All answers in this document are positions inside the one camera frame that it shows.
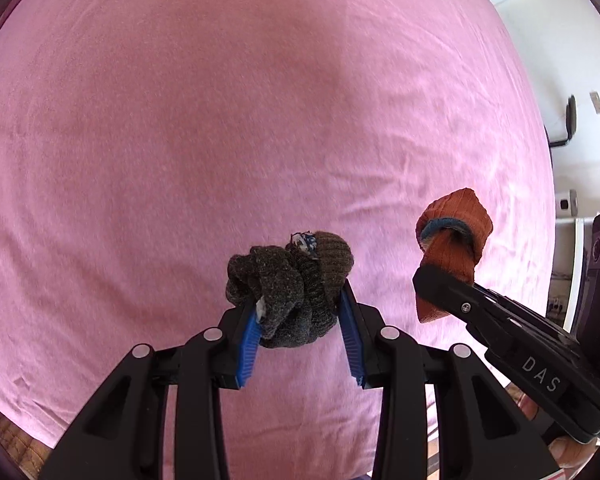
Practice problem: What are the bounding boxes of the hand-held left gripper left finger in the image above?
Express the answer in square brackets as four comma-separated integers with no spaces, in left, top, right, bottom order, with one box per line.
[39,305,261,480]

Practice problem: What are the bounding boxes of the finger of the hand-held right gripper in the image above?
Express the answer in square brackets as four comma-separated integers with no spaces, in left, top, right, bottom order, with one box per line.
[412,265,577,357]

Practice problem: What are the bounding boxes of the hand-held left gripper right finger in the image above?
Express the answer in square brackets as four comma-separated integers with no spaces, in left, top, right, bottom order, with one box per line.
[337,280,561,480]

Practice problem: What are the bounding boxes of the dark grey sock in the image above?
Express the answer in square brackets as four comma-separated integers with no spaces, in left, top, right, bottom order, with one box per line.
[225,231,357,350]

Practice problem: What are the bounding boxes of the orange sock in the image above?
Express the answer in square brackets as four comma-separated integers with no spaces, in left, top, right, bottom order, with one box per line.
[415,187,495,324]

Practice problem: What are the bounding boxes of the person's right hand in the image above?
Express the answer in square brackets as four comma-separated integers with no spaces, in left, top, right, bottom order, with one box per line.
[547,435,600,472]

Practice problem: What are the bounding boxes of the black curved chair armrest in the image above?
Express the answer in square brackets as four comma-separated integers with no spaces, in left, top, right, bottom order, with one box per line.
[552,95,578,150]

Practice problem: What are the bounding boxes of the pink bed sheet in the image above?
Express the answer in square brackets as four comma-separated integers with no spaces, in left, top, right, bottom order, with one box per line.
[0,0,556,480]

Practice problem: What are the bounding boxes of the brown quilted mat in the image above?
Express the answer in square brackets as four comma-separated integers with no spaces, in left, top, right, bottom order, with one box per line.
[0,400,56,480]

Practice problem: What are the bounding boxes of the white wall socket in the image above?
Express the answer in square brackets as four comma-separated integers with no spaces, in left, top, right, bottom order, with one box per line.
[555,190,581,217]

